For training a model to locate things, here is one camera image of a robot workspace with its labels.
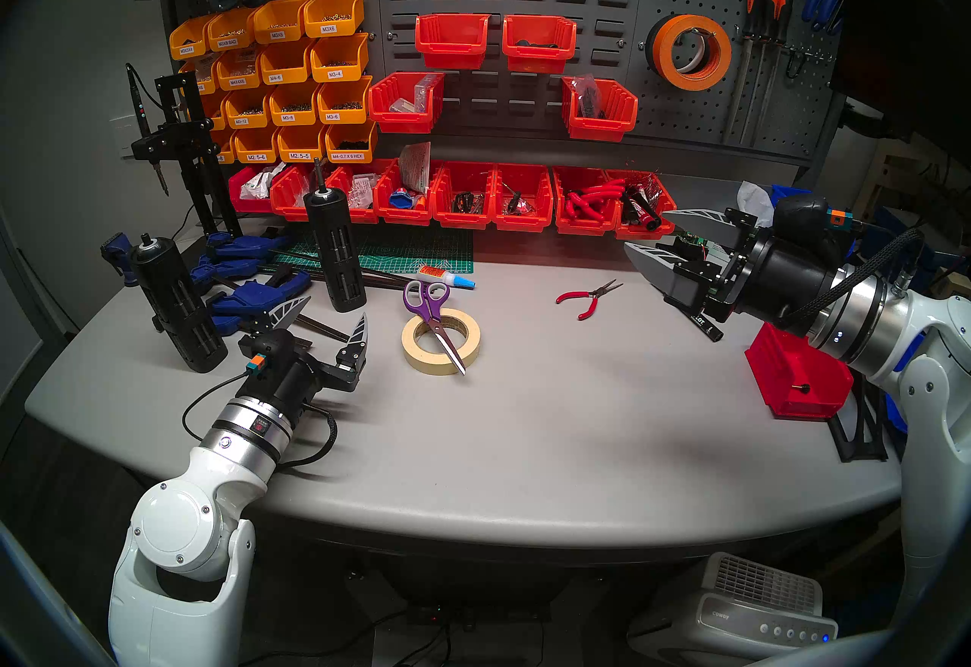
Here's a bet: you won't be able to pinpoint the black bin stand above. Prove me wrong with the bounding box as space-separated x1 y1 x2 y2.
827 370 890 463

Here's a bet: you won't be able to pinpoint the black metal bar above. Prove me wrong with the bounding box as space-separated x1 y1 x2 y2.
292 313 351 344

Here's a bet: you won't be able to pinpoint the red bin with red pliers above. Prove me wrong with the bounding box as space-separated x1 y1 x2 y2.
551 167 621 237

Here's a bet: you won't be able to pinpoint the braided right gripper cable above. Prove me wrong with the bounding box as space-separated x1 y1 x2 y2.
785 227 926 329

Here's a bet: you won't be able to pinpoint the red bin with small tools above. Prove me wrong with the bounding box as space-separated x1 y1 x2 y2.
431 161 499 231
493 163 556 232

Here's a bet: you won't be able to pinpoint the clear plastic box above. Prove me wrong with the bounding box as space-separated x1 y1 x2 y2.
388 74 442 115

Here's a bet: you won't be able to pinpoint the black soldering iron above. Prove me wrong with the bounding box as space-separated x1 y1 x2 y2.
125 62 171 197

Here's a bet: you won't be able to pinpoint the red bin with parts bag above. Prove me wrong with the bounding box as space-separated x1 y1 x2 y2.
561 77 639 143

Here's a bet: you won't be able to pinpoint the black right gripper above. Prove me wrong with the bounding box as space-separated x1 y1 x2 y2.
623 206 844 340

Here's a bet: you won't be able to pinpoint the folded paper manual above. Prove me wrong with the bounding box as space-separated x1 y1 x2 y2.
398 140 433 194

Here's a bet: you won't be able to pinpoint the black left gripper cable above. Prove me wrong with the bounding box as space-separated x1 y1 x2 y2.
181 370 338 473

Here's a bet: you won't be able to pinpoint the yellow bin M4-0.7X6 HEX label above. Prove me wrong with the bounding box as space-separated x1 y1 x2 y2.
325 121 379 164

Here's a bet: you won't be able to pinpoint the beige masking tape roll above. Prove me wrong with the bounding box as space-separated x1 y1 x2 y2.
401 307 482 376

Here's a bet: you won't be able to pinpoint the yellow bin M3-4 label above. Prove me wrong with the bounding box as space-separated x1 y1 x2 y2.
310 33 370 83

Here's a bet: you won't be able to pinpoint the yellow bin M3X6 label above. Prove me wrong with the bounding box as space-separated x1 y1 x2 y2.
303 0 365 39

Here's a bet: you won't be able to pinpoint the red bin with crumpled paper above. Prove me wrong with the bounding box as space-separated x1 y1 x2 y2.
228 165 278 215

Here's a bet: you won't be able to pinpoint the red bin with plastic bags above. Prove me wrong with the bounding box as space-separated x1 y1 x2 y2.
270 163 323 222
326 161 384 225

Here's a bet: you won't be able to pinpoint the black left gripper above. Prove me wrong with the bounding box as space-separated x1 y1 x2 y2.
243 294 370 420

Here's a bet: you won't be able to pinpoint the white glue tube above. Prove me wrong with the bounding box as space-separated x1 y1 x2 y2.
416 265 477 291

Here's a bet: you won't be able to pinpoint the red bin with clear box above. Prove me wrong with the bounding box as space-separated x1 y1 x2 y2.
368 71 446 135

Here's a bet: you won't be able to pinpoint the wooden crate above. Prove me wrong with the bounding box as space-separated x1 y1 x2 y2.
853 134 971 234

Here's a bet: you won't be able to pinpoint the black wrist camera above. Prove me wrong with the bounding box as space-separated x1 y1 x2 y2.
772 193 854 243
239 330 312 374

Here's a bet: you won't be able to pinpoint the white air purifier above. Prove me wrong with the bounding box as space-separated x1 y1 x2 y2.
626 552 839 667

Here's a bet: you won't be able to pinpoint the clear bag of black parts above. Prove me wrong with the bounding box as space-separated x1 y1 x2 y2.
573 74 608 120

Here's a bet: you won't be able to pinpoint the blue bar clamp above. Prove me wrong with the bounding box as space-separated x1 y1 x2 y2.
190 233 293 283
205 271 313 336

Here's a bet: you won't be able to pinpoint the red bin with paper manual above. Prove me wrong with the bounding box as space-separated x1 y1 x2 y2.
374 159 437 226

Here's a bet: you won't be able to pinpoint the red bin with markers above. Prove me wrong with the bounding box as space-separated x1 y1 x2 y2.
613 170 678 241

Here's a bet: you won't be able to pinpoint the yellow bin M4-6 label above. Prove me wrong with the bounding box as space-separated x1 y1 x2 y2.
258 39 318 87

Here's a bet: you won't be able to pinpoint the white tissue sheet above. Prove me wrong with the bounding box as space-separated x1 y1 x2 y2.
736 180 778 226

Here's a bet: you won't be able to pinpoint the yellow bin M2.5-6 label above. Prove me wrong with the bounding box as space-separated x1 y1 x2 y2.
232 128 281 165

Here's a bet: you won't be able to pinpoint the yellow bin M3-12 label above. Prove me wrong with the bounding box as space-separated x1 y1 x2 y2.
224 87 274 131

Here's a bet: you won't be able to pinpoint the red bin with black bolt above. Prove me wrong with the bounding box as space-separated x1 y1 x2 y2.
745 322 854 420

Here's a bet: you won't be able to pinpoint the red handled needle-nose pliers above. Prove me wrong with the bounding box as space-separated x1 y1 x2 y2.
555 278 624 321

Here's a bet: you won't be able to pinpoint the black permanent marker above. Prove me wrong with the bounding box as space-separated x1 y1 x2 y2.
685 307 725 342

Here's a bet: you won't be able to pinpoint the black tape roll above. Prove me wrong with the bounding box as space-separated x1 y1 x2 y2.
644 17 721 78

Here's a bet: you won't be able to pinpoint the thin black flat bar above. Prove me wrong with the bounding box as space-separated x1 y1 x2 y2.
303 263 416 293

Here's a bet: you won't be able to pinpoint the small blue clamp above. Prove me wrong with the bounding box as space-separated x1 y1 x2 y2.
100 233 141 287

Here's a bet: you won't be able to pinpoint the yellow bin M3-8 label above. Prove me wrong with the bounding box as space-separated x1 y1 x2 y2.
268 81 323 127

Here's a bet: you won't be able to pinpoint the empty red hanging bin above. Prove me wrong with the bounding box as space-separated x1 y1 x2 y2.
415 13 492 71

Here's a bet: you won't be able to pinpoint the red handled pliers bundle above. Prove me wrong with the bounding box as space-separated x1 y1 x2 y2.
565 180 627 222

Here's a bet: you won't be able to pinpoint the black power strip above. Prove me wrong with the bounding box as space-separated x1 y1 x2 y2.
406 601 551 628

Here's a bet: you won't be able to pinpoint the red bin with black parts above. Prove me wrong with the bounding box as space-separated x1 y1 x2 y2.
502 14 577 74

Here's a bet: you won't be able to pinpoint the green cutting mat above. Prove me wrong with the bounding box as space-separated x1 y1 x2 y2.
269 225 475 275

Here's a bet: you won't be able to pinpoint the yellow bin M3-6 label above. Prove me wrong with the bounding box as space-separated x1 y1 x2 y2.
317 76 374 125

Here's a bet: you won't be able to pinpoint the yellow bin M3X8 BAD label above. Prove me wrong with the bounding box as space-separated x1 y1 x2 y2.
206 7 259 53

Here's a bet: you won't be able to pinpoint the purple handled scissors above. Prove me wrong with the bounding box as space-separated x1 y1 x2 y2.
402 281 469 376

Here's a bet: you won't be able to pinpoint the black screwdriver bit holder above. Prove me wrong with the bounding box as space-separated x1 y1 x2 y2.
303 157 369 313
127 233 228 374

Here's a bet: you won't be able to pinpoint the black soldering stand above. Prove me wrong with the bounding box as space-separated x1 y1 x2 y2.
130 72 242 240

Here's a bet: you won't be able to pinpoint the red black marker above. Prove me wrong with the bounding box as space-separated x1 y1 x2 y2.
622 184 662 231

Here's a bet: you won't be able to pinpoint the orange tape roll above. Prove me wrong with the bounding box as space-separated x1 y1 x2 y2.
651 14 734 93

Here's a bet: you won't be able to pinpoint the yellow bin M4X4X6 label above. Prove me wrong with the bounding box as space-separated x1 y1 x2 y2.
215 47 264 91

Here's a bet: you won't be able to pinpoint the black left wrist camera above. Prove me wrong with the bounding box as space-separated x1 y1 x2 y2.
239 330 312 374

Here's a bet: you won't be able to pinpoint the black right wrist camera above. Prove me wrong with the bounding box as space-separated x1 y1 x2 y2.
772 193 854 243

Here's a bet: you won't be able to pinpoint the orange black handled file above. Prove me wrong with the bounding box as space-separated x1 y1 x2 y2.
747 0 793 146
721 0 763 146

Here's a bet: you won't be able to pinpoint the yellow bin M2.5-5 label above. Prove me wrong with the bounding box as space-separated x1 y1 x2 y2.
277 124 331 164

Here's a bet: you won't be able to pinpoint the white wall switch plate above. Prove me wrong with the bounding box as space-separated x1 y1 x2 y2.
110 115 141 158

